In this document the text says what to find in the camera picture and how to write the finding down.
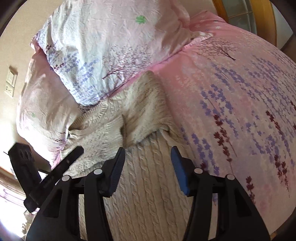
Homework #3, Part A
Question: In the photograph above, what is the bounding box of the beige cable-knit sweater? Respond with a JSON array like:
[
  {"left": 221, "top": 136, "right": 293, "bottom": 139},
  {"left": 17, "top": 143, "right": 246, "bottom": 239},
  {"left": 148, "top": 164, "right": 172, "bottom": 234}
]
[{"left": 61, "top": 71, "right": 195, "bottom": 240}]

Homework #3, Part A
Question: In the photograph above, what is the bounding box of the pink floral left pillow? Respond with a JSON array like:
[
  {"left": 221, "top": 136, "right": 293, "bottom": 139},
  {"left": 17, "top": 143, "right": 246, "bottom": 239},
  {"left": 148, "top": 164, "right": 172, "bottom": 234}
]
[{"left": 16, "top": 45, "right": 82, "bottom": 166}]

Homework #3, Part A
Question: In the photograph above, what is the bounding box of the pink floral pillow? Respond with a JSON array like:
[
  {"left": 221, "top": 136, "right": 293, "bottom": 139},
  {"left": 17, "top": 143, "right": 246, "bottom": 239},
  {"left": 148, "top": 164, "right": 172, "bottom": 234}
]
[
  {"left": 16, "top": 45, "right": 82, "bottom": 166},
  {"left": 32, "top": 1, "right": 211, "bottom": 106}
]

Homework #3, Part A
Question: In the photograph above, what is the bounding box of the pink floral bed sheet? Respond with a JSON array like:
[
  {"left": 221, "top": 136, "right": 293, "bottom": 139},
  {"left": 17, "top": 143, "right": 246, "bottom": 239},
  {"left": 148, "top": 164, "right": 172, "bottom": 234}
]
[{"left": 136, "top": 10, "right": 296, "bottom": 235}]

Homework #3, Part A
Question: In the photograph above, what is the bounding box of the pink floral right pillow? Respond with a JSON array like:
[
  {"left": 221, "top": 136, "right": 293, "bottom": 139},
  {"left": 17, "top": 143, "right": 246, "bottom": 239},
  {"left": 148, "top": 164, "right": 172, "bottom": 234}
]
[{"left": 32, "top": 1, "right": 211, "bottom": 106}]

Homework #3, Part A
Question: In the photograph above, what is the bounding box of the wooden framed glass door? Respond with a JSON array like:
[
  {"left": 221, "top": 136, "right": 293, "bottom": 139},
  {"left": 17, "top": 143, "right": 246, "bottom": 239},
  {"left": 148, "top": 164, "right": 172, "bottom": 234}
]
[{"left": 213, "top": 0, "right": 277, "bottom": 46}]

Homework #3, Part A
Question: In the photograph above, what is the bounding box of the white wall switch plate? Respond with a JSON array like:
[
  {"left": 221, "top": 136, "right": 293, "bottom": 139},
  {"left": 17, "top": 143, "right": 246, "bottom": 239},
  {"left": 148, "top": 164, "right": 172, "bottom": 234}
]
[{"left": 4, "top": 66, "right": 18, "bottom": 98}]

